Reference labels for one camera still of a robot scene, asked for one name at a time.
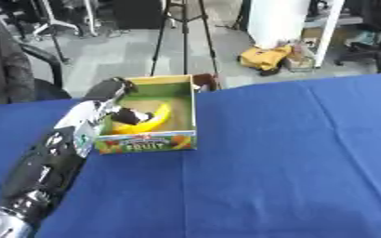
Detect yellow bag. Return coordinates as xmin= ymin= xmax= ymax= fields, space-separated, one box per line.
xmin=237 ymin=45 xmax=295 ymax=77

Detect black office chair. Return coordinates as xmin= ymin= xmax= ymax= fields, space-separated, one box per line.
xmin=15 ymin=41 xmax=73 ymax=101

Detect white panel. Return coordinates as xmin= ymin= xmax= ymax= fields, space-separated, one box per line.
xmin=245 ymin=0 xmax=347 ymax=69

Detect cardboard box with green inside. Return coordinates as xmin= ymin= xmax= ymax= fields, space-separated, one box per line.
xmin=93 ymin=73 xmax=201 ymax=155

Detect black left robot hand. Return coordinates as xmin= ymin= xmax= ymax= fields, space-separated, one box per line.
xmin=80 ymin=76 xmax=157 ymax=126

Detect yellow toy banana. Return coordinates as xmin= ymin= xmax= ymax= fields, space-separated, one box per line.
xmin=111 ymin=102 xmax=173 ymax=135

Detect brown soft toy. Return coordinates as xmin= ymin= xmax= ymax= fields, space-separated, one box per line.
xmin=190 ymin=73 xmax=220 ymax=92

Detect black swivel chair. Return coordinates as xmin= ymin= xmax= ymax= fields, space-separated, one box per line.
xmin=332 ymin=0 xmax=381 ymax=74

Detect white stand legs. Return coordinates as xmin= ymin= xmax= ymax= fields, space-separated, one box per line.
xmin=29 ymin=0 xmax=101 ymax=38

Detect black camera tripod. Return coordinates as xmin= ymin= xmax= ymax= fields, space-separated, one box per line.
xmin=148 ymin=0 xmax=223 ymax=77

